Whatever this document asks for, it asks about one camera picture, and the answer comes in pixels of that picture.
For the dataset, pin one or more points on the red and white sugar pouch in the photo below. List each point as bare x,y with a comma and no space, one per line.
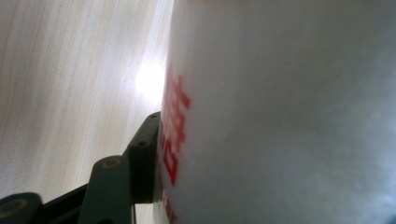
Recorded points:
280,118

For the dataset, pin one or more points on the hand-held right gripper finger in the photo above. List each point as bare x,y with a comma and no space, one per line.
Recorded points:
143,161

